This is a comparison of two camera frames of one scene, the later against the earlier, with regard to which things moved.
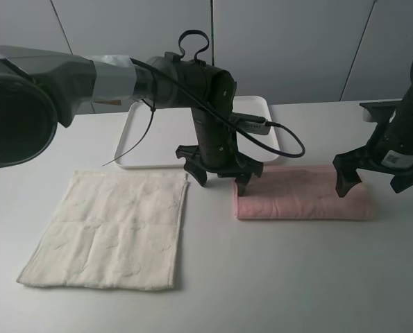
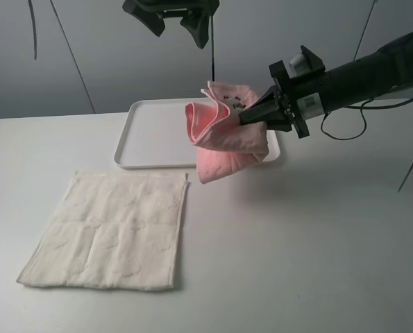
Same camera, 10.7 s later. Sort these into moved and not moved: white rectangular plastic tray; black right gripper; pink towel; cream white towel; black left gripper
Moved: pink towel; black left gripper; black right gripper
Not moved: cream white towel; white rectangular plastic tray
